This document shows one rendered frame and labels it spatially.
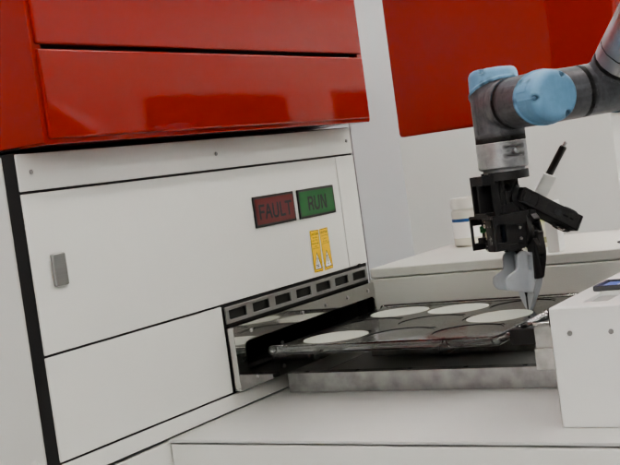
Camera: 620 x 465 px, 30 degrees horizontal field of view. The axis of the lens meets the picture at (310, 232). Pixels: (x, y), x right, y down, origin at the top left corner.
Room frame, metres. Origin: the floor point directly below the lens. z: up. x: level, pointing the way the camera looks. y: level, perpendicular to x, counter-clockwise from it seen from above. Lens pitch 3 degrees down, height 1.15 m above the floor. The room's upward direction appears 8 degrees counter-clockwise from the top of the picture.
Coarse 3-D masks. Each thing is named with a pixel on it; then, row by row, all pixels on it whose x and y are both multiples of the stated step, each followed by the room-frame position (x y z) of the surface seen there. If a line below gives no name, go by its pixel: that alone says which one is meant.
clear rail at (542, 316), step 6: (546, 312) 1.68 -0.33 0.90; (534, 318) 1.63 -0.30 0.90; (540, 318) 1.64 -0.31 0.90; (546, 318) 1.67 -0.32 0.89; (522, 324) 1.59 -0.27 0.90; (528, 324) 1.60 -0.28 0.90; (498, 336) 1.52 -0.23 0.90; (504, 336) 1.53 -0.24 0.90; (498, 342) 1.51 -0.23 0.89; (504, 342) 1.53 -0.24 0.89
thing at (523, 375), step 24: (312, 384) 1.74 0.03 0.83; (336, 384) 1.71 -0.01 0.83; (360, 384) 1.69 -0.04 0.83; (384, 384) 1.67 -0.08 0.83; (408, 384) 1.65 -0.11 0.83; (432, 384) 1.63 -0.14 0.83; (456, 384) 1.61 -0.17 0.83; (480, 384) 1.59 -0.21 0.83; (504, 384) 1.57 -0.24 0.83; (528, 384) 1.56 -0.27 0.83; (552, 384) 1.54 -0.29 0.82
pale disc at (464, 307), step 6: (444, 306) 1.90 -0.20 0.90; (450, 306) 1.89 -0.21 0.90; (456, 306) 1.88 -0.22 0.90; (462, 306) 1.87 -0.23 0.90; (468, 306) 1.86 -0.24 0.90; (474, 306) 1.85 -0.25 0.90; (480, 306) 1.85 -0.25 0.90; (486, 306) 1.84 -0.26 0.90; (432, 312) 1.86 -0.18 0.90; (438, 312) 1.85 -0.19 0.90; (444, 312) 1.84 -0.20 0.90; (450, 312) 1.83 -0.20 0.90; (456, 312) 1.82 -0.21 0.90
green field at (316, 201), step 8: (304, 192) 1.91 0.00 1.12; (312, 192) 1.93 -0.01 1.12; (320, 192) 1.95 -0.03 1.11; (328, 192) 1.97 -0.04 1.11; (304, 200) 1.90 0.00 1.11; (312, 200) 1.92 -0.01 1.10; (320, 200) 1.95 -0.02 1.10; (328, 200) 1.97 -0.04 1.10; (304, 208) 1.90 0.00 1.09; (312, 208) 1.92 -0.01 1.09; (320, 208) 1.94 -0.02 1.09; (328, 208) 1.97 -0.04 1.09
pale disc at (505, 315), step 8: (496, 312) 1.75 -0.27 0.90; (504, 312) 1.74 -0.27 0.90; (512, 312) 1.73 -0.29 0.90; (520, 312) 1.72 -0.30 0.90; (528, 312) 1.71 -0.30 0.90; (472, 320) 1.71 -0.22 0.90; (480, 320) 1.70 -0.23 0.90; (488, 320) 1.68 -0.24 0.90; (496, 320) 1.67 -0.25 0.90; (504, 320) 1.67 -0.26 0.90
